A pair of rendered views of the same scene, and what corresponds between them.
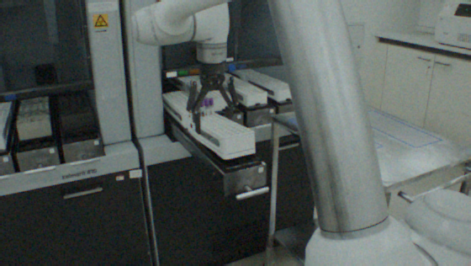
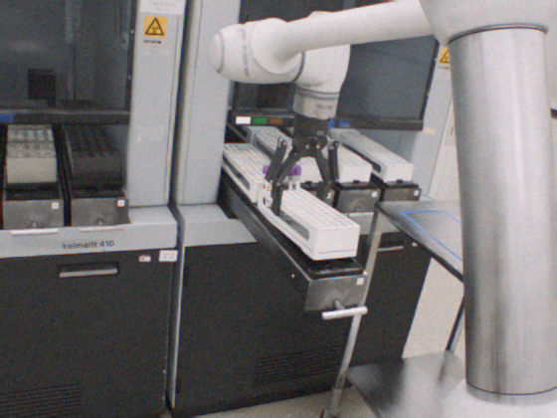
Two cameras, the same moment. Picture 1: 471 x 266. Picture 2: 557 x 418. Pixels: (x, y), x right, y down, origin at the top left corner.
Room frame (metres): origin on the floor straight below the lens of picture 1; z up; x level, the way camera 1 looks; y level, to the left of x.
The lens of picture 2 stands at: (-0.06, 0.11, 1.34)
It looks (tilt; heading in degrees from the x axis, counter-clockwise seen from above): 23 degrees down; 0
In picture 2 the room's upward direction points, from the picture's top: 9 degrees clockwise
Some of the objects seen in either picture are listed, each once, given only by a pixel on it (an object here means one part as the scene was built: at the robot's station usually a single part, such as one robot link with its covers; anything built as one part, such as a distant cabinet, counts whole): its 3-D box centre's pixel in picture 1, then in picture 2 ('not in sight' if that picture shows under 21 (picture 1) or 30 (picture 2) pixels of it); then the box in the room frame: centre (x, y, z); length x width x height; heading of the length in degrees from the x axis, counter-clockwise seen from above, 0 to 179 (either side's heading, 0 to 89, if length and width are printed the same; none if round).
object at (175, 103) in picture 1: (183, 109); (251, 172); (1.37, 0.20, 0.83); 0.30 x 0.10 x 0.06; 27
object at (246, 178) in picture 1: (202, 138); (275, 220); (1.21, 0.12, 0.78); 0.73 x 0.14 x 0.09; 27
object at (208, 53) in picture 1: (211, 51); (315, 102); (1.11, 0.07, 1.10); 0.09 x 0.09 x 0.06
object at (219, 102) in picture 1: (209, 96); (285, 158); (1.53, 0.12, 0.83); 0.30 x 0.10 x 0.06; 27
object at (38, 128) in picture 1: (34, 129); (32, 168); (1.12, 0.70, 0.85); 0.12 x 0.02 x 0.06; 118
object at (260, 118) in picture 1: (227, 95); (308, 159); (1.72, 0.04, 0.78); 0.73 x 0.14 x 0.09; 27
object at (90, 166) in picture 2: (77, 121); (96, 167); (1.19, 0.57, 0.85); 0.12 x 0.02 x 0.06; 118
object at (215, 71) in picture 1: (212, 76); (309, 135); (1.12, 0.07, 1.03); 0.08 x 0.07 x 0.09; 117
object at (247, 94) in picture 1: (240, 92); (331, 158); (1.60, -0.02, 0.83); 0.30 x 0.10 x 0.06; 27
